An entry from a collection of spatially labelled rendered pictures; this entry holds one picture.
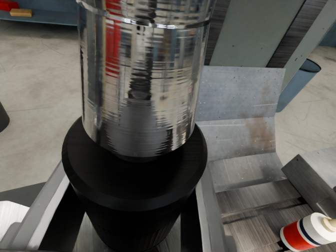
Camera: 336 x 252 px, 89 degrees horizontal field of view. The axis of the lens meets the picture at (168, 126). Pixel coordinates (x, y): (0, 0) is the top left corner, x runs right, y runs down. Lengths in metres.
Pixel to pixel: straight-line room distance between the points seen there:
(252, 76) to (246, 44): 0.09
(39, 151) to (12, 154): 0.18
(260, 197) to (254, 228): 0.07
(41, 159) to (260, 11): 1.62
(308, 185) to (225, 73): 0.32
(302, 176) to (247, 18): 0.37
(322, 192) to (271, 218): 0.12
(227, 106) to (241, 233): 0.31
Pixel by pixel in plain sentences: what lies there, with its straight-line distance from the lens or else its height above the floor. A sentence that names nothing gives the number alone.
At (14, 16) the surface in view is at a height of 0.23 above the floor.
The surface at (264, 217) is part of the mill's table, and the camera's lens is 0.43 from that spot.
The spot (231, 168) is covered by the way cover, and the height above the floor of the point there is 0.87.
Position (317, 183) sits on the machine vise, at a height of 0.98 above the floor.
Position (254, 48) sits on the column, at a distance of 0.52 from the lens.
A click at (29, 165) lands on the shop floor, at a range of 1.68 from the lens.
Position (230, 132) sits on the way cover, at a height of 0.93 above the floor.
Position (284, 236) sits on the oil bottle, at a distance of 0.43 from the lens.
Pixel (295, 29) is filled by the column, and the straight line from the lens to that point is 0.57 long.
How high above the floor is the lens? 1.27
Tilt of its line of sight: 44 degrees down
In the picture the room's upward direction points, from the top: 12 degrees clockwise
